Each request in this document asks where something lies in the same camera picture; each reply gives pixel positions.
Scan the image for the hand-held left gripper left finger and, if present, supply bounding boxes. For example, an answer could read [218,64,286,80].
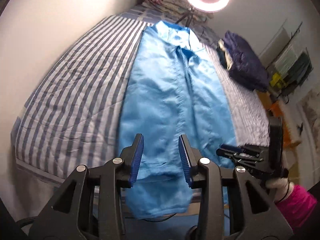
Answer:
[29,133,145,240]

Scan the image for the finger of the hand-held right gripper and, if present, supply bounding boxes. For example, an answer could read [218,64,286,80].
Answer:
[216,148,261,162]
[220,144,260,153]

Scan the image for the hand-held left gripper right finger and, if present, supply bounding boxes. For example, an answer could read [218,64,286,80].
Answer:
[178,134,294,240]

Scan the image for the light blue jacket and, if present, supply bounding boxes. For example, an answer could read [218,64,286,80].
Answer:
[117,20,237,219]

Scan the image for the black metal clothes rack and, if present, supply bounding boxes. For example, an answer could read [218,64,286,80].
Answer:
[272,21,313,98]

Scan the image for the person's right hand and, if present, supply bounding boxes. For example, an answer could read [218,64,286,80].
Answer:
[265,177,294,202]

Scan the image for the orange box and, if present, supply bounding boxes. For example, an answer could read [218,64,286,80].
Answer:
[270,100,287,117]

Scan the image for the yellow box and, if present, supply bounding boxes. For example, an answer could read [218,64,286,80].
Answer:
[269,72,287,88]

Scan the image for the dark navy puffer jacket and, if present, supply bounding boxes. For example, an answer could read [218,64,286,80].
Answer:
[216,30,270,92]

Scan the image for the dark hanging garment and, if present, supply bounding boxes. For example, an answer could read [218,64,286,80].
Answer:
[292,52,313,85]

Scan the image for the striped hanging towel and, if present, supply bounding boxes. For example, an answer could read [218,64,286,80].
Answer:
[274,44,303,75]

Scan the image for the striped bed mattress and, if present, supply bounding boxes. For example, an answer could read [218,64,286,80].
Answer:
[11,15,272,183]

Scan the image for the black tripod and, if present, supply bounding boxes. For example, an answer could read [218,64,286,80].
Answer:
[176,4,197,27]

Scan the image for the blue checkered bed sheet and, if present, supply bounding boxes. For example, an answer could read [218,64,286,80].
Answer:
[122,4,218,48]

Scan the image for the folded floral quilt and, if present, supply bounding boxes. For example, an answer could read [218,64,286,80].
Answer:
[141,0,215,22]

